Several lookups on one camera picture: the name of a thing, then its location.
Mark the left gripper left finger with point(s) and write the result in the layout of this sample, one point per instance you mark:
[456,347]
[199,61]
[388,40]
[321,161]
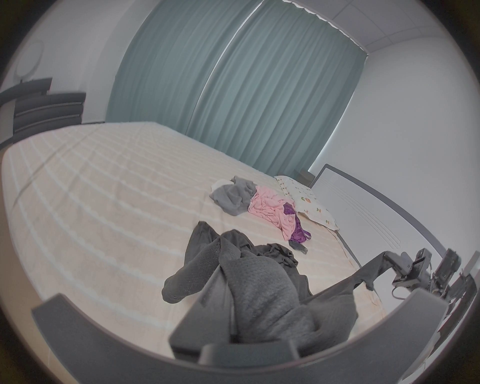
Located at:
[210,318]

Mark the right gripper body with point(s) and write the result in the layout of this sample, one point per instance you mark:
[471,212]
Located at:
[412,277]

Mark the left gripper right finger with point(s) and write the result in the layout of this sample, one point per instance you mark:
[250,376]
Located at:
[397,262]

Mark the black T-shirt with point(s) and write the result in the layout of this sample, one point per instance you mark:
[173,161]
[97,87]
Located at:
[262,292]

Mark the small black garment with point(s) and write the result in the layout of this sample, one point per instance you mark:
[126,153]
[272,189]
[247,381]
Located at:
[299,246]

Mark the white printed pillow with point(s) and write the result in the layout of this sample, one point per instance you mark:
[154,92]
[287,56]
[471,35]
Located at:
[311,202]

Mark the purple garment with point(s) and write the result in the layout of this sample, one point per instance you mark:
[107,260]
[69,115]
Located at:
[296,228]

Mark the grey garment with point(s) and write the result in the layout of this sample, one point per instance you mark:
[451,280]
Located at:
[232,200]

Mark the pink garment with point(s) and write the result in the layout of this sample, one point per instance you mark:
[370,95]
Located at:
[268,210]

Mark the grey bedside table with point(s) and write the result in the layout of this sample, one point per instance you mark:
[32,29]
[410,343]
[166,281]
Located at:
[303,176]

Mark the bed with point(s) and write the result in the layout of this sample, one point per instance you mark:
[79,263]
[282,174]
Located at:
[112,206]

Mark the blue-green curtain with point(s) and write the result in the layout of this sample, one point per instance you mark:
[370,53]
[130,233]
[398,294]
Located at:
[168,67]
[285,105]

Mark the black chest of drawers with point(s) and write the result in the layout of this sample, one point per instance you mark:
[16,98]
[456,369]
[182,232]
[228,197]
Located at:
[48,112]

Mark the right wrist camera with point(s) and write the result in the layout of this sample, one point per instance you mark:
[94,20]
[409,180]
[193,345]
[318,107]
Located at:
[423,255]

